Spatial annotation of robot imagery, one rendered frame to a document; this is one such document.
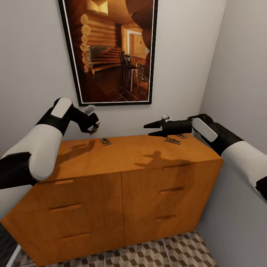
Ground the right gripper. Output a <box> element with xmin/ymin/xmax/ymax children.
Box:
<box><xmin>144</xmin><ymin>119</ymin><xmax>182</xmax><ymax>138</ymax></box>

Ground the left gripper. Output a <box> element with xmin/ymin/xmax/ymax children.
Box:
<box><xmin>78</xmin><ymin>112</ymin><xmax>99</xmax><ymax>133</ymax></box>

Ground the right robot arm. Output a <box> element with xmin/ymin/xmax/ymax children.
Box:
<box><xmin>144</xmin><ymin>113</ymin><xmax>267</xmax><ymax>205</ymax></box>

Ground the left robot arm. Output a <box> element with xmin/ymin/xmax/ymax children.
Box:
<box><xmin>0</xmin><ymin>97</ymin><xmax>99</xmax><ymax>221</ymax></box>

